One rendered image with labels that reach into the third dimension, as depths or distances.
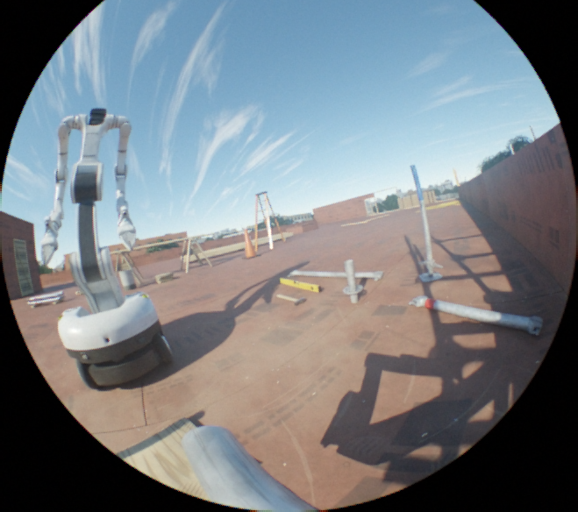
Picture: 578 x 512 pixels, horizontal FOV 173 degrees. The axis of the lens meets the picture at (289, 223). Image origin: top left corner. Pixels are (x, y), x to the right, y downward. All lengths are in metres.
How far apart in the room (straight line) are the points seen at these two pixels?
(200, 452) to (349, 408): 0.52
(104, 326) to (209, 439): 0.75
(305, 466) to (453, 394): 0.42
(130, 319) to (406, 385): 1.00
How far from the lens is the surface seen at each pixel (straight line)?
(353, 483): 0.56
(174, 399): 0.88
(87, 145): 1.36
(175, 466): 0.67
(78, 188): 1.19
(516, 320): 0.91
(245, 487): 0.15
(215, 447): 0.17
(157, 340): 1.02
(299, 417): 0.66
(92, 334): 0.90
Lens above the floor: 0.55
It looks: 1 degrees up
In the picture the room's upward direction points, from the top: 12 degrees counter-clockwise
